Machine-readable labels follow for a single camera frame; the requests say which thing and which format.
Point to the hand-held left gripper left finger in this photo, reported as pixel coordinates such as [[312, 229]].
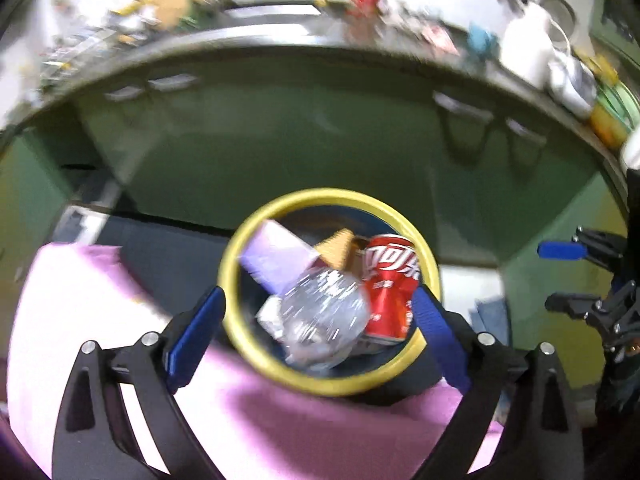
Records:
[[195, 340]]

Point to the long green base cabinet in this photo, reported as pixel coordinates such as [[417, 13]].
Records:
[[300, 135]]

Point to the purple cardboard box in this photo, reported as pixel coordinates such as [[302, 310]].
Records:
[[275, 255]]

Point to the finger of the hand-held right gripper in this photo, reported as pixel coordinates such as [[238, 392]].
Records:
[[570, 305], [560, 250]]

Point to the yellow container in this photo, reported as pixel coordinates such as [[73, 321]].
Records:
[[607, 125]]

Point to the clear plastic bottle white label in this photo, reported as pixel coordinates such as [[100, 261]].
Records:
[[320, 320]]

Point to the red soda can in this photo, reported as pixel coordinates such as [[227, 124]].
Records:
[[390, 300]]

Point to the teal cup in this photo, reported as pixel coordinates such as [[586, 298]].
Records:
[[482, 42]]

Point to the yellow rimmed trash bin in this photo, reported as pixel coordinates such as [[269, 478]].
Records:
[[325, 387]]

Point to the pink floral tablecloth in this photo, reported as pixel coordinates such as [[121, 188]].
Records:
[[300, 435]]

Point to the dark kitchen countertop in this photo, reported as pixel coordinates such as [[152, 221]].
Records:
[[280, 35]]

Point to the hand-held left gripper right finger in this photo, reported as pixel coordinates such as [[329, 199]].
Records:
[[440, 340]]

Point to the printed snack packet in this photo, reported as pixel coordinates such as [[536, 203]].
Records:
[[440, 40]]

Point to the white jug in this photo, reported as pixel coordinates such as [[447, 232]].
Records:
[[530, 45]]

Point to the yellow ribbed wafer packet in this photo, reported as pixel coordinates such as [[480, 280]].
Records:
[[337, 250]]

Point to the red packet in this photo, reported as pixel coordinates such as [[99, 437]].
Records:
[[367, 5]]

